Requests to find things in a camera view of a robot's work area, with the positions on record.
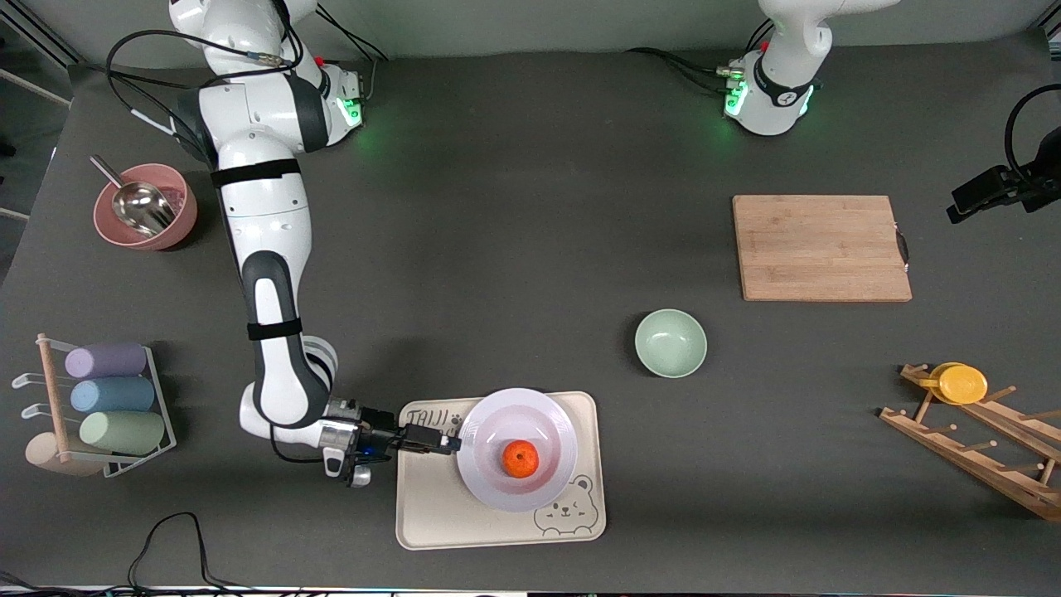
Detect white round plate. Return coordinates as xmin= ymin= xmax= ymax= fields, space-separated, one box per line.
xmin=457 ymin=387 xmax=579 ymax=512

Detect orange mandarin fruit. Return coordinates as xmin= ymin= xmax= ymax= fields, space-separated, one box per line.
xmin=502 ymin=439 xmax=540 ymax=479

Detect cream bear print tray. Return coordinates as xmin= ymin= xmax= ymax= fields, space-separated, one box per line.
xmin=396 ymin=391 xmax=607 ymax=551

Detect wooden cutting board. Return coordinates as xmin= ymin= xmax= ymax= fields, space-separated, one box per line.
xmin=732 ymin=195 xmax=913 ymax=303

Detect yellow mug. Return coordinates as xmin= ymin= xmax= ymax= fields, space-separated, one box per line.
xmin=918 ymin=362 xmax=989 ymax=405

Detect green cup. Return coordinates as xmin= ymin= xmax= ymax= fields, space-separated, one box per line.
xmin=79 ymin=410 xmax=166 ymax=455

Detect mint green bowl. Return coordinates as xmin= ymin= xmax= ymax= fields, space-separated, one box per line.
xmin=634 ymin=308 xmax=709 ymax=380

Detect blue cup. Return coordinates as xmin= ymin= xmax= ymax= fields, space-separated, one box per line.
xmin=70 ymin=377 xmax=156 ymax=414

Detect wooden mug rack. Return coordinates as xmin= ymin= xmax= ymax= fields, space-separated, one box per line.
xmin=879 ymin=362 xmax=1061 ymax=523

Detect purple cup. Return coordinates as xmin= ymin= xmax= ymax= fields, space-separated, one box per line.
xmin=65 ymin=342 xmax=148 ymax=380

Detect pink bowl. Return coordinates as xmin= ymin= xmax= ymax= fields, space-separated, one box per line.
xmin=93 ymin=163 xmax=199 ymax=251

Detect metal scoop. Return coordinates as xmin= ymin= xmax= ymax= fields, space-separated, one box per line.
xmin=90 ymin=154 xmax=177 ymax=237

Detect beige cup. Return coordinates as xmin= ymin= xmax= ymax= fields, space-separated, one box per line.
xmin=25 ymin=432 xmax=104 ymax=478

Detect black floor cable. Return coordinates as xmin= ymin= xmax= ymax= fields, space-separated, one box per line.
xmin=0 ymin=512 xmax=283 ymax=597

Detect white wire cup rack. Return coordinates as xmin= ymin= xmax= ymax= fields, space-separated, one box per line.
xmin=12 ymin=333 xmax=177 ymax=479

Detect black left base cables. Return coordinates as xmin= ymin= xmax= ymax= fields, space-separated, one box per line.
xmin=624 ymin=46 xmax=743 ymax=94

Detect black base cables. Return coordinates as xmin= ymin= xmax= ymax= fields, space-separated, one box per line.
xmin=624 ymin=46 xmax=743 ymax=94
xmin=315 ymin=4 xmax=392 ymax=63

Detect black right base cables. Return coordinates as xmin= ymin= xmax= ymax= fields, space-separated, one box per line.
xmin=315 ymin=4 xmax=392 ymax=63

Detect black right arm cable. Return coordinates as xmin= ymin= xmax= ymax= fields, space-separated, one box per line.
xmin=104 ymin=29 xmax=291 ymax=163

